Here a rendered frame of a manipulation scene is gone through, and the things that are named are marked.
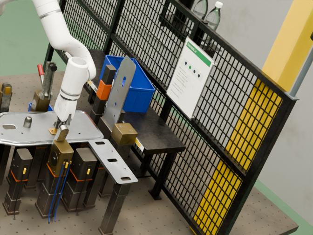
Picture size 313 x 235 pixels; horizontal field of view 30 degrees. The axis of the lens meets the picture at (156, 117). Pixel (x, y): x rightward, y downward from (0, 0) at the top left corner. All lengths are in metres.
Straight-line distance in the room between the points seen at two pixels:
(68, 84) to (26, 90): 1.02
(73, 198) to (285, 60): 1.06
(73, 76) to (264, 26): 2.46
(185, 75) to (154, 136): 0.31
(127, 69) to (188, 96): 0.31
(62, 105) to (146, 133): 0.44
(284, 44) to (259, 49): 2.30
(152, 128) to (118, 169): 0.37
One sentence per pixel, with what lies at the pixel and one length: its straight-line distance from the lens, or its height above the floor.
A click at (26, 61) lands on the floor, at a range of 5.20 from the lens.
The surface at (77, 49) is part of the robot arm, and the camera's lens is 2.41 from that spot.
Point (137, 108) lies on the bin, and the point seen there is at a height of 1.05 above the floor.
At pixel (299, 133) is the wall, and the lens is 4.43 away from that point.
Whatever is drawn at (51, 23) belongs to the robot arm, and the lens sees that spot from 2.35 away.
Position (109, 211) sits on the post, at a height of 0.82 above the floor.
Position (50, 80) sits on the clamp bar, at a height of 1.13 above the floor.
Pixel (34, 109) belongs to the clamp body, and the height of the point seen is 0.98.
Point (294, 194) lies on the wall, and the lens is 4.55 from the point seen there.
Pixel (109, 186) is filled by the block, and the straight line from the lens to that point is 2.70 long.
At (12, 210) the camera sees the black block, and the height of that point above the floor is 0.72.
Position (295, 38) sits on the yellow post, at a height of 1.73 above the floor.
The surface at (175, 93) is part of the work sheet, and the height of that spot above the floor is 1.19.
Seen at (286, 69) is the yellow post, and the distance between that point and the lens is 2.28.
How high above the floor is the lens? 2.36
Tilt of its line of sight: 29 degrees down
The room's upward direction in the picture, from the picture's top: 21 degrees clockwise
